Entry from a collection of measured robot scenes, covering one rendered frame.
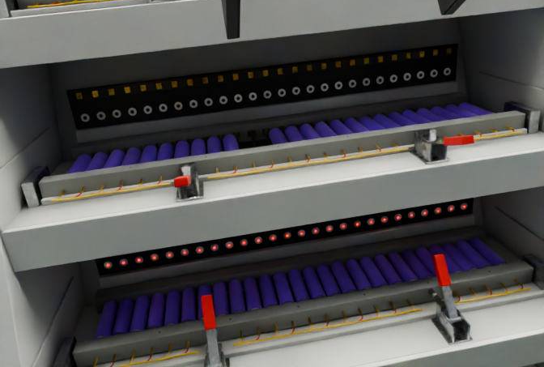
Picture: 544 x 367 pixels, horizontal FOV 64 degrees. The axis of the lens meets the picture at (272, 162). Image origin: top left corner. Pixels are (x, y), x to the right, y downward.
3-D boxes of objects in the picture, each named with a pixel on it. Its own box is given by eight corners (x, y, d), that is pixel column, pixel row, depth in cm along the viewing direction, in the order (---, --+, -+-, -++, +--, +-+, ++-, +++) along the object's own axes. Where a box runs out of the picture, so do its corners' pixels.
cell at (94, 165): (110, 164, 56) (99, 184, 50) (95, 166, 56) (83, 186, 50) (107, 151, 55) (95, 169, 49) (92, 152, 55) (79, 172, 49)
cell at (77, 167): (94, 166, 56) (81, 186, 50) (79, 168, 56) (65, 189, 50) (90, 152, 55) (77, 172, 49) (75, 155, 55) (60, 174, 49)
